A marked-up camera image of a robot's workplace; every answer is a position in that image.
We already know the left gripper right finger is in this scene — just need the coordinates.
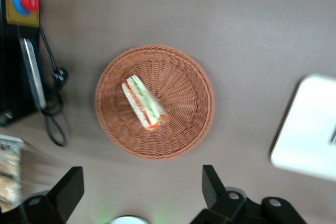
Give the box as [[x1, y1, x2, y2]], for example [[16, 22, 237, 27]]
[[190, 165, 263, 224]]

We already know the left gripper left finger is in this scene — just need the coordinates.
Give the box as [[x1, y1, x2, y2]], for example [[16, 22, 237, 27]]
[[20, 166, 85, 224]]

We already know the triangle sandwich with vegetables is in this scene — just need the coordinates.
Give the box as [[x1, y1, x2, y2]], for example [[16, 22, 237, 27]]
[[120, 74, 171, 132]]

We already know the round brown wicker basket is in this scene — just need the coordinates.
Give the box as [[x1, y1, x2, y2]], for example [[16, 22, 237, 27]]
[[94, 45, 216, 161]]

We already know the cream plastic tray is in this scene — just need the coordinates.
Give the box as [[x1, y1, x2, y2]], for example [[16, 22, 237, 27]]
[[270, 73, 336, 183]]

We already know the clear bag of crackers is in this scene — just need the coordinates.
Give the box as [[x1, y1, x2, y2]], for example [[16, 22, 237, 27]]
[[0, 174, 22, 213], [0, 134, 25, 174]]

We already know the black heating appliance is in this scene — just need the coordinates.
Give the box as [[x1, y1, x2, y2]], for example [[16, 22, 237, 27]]
[[0, 0, 48, 127]]

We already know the black power cable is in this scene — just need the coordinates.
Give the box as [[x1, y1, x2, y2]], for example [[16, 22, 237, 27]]
[[38, 23, 70, 147]]

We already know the silver appliance handle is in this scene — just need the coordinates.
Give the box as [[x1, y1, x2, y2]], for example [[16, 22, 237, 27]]
[[18, 37, 47, 110]]

